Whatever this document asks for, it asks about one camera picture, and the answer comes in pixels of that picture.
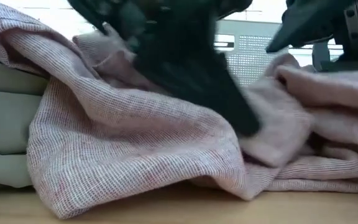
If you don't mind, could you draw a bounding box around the beige garment with black band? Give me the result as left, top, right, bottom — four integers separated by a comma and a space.
0, 40, 49, 192

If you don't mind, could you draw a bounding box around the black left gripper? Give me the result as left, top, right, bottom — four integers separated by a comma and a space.
67, 0, 260, 136

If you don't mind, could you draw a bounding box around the white plastic laundry basket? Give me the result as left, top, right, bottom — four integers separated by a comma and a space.
216, 19, 344, 86

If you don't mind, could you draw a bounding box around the pink woven garment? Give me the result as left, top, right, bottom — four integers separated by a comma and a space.
0, 0, 358, 220

